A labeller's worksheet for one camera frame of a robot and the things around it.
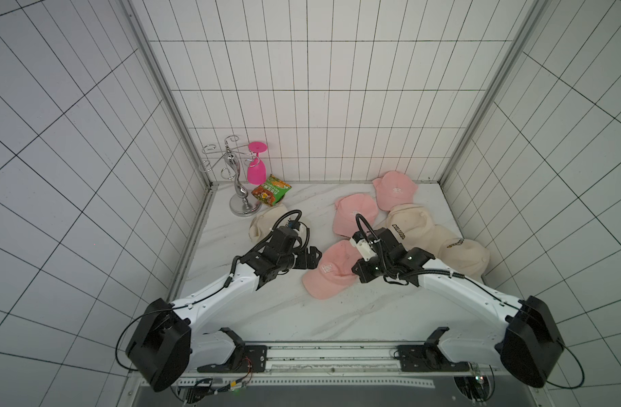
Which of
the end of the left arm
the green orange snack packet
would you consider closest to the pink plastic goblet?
the green orange snack packet

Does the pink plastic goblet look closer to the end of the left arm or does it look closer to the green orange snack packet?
the green orange snack packet

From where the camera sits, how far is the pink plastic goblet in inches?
38.7
